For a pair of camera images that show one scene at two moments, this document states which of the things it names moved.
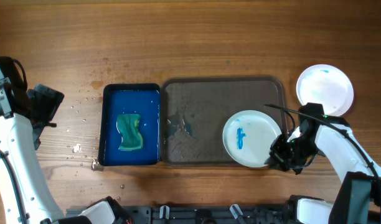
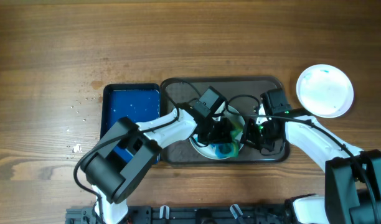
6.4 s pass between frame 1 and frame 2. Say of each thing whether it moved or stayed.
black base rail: stayed
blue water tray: stayed
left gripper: moved
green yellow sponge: moved
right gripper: moved
